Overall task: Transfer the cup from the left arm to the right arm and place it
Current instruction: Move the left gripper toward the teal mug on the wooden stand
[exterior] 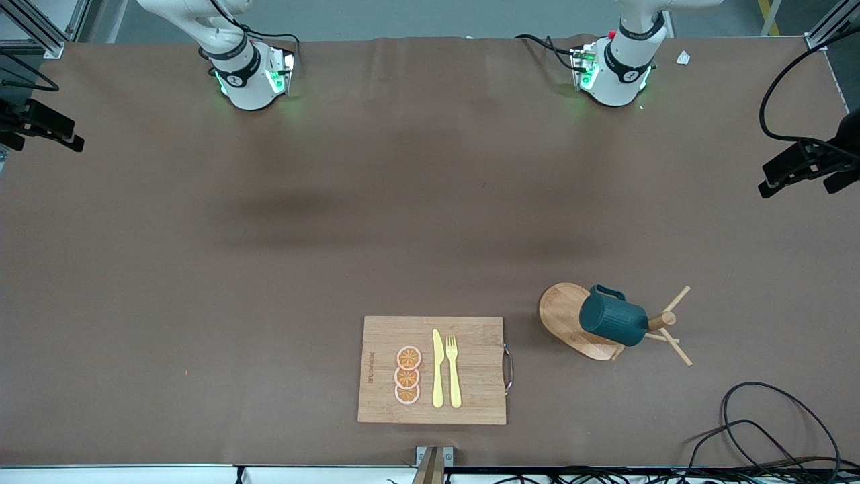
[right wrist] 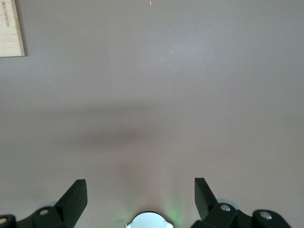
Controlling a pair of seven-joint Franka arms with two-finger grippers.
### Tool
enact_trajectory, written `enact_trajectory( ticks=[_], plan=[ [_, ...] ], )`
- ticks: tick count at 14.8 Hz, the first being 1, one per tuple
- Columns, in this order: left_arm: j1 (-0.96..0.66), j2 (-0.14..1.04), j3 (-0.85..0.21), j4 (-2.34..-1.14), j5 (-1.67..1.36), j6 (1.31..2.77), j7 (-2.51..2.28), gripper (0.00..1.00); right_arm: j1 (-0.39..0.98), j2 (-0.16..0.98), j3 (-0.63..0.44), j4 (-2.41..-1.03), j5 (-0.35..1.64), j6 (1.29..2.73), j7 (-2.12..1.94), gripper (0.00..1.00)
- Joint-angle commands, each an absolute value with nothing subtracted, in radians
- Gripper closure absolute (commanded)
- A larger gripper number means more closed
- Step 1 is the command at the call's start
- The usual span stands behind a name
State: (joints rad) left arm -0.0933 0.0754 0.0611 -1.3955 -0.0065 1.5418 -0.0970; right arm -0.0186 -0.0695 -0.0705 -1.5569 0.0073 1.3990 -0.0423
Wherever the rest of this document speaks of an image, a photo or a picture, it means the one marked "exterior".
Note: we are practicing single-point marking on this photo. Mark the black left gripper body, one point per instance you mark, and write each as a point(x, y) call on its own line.
point(835, 152)

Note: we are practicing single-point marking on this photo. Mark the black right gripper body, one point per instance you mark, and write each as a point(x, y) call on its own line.
point(15, 119)

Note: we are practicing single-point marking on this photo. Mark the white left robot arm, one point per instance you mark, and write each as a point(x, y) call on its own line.
point(615, 74)

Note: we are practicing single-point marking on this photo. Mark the small white paper scrap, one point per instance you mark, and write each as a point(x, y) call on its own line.
point(683, 58)

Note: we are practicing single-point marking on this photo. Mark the large table cover sheet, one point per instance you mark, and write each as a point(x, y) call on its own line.
point(201, 302)

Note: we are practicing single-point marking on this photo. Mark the wooden mug tree stand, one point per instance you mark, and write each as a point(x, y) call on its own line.
point(561, 312)

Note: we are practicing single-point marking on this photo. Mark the wooden cutting board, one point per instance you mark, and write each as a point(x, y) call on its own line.
point(477, 363)

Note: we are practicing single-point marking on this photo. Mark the yellow plastic fork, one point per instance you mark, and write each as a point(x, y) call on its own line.
point(454, 383)

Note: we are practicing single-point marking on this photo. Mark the yellow plastic knife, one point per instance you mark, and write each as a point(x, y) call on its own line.
point(437, 376)

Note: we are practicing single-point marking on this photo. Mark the orange slice toy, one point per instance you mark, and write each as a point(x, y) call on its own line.
point(408, 357)

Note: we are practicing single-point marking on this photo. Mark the aluminium frame post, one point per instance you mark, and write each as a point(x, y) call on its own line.
point(40, 30)
point(830, 27)

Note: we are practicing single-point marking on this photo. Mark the white table edge rail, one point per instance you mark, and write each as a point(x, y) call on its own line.
point(134, 476)

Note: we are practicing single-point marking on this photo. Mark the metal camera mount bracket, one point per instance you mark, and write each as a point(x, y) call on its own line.
point(433, 464)

